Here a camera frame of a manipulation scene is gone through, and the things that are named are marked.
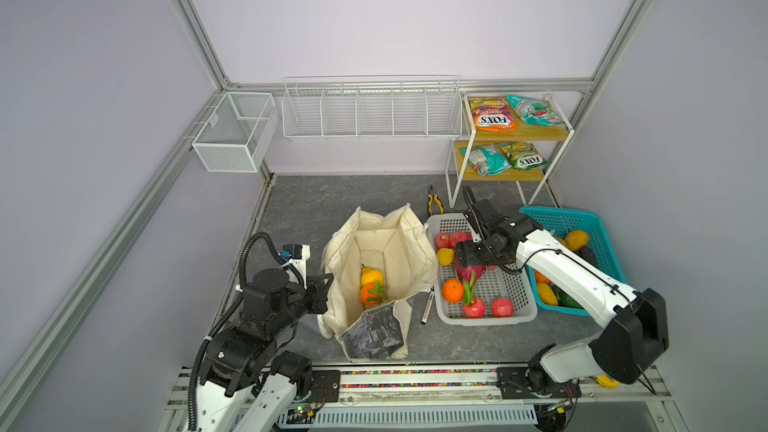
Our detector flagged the pink dragon fruit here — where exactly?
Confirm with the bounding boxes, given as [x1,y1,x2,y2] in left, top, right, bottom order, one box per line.
[454,261,485,284]

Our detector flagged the orange persimmon with leaves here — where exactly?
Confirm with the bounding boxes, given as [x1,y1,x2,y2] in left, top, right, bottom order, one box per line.
[359,281,385,308]

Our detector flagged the cream canvas grocery bag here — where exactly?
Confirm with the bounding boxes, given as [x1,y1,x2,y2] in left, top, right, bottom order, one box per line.
[318,205,438,362]

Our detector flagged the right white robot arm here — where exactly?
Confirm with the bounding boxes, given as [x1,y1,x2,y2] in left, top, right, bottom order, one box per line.
[456,190,669,397]

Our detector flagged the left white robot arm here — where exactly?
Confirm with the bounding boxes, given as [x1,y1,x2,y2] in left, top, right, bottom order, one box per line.
[187,232,334,431]

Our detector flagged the teal snack bag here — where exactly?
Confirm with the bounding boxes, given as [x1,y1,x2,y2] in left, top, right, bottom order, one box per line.
[460,144,512,177]

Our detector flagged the green Fox's candy bag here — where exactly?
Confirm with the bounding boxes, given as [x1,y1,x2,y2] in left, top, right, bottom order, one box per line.
[498,141,549,171]

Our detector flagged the orange Fox's candy bag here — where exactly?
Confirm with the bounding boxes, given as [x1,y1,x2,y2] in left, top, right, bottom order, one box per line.
[468,97,518,132]

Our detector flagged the green pink snack bag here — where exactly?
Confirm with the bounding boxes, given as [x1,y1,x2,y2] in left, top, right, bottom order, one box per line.
[506,94,565,127]

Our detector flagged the red apple back middle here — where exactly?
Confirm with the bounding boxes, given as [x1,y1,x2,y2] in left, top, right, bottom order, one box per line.
[449,231,473,248]

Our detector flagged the red apple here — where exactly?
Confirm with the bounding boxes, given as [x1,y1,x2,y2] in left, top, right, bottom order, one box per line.
[491,298,515,318]
[449,231,473,248]
[435,233,451,250]

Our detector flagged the small yellow lemon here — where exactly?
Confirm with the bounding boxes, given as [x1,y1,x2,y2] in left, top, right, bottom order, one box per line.
[437,248,455,267]

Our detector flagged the red apple back left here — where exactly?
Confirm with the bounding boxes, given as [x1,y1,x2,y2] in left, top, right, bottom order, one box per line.
[435,233,451,250]

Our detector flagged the small orange pumpkin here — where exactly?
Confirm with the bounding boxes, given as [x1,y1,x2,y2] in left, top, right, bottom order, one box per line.
[534,271,551,284]

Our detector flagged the white plastic fruit basket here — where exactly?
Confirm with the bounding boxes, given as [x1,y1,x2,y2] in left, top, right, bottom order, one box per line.
[426,213,538,326]

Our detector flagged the teal plastic vegetable basket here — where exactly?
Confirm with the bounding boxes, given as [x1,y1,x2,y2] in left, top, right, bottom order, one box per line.
[520,206,627,283]

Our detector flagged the orange tangerine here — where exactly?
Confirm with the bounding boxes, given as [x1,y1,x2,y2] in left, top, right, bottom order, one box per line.
[441,278,465,304]

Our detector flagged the red apple front right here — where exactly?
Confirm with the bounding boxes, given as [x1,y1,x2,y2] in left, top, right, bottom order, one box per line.
[491,298,515,318]

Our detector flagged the yellow vegetable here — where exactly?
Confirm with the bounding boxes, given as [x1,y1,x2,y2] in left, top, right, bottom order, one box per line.
[537,282,559,307]

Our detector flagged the yellow lemon in teal basket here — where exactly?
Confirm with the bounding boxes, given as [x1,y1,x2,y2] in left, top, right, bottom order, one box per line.
[563,229,590,252]

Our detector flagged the green pepper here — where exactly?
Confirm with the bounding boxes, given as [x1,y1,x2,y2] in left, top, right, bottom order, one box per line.
[558,293,582,309]

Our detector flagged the white wooden two-tier shelf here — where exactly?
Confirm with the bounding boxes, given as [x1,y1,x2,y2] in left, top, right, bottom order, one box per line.
[444,93,575,207]

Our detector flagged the silver marker pen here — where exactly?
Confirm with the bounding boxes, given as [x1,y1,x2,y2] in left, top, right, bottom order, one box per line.
[420,289,435,324]

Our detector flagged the yellow tape measure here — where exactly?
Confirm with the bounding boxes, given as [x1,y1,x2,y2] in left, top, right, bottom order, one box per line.
[595,375,620,389]

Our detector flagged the yellow handled pliers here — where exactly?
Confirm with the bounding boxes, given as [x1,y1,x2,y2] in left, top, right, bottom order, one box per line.
[427,185,445,217]

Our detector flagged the small white wire basket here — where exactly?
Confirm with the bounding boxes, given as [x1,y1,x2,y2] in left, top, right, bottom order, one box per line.
[192,92,279,173]

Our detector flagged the long white wire basket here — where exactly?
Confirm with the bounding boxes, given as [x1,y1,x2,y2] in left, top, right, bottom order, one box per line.
[282,75,463,141]

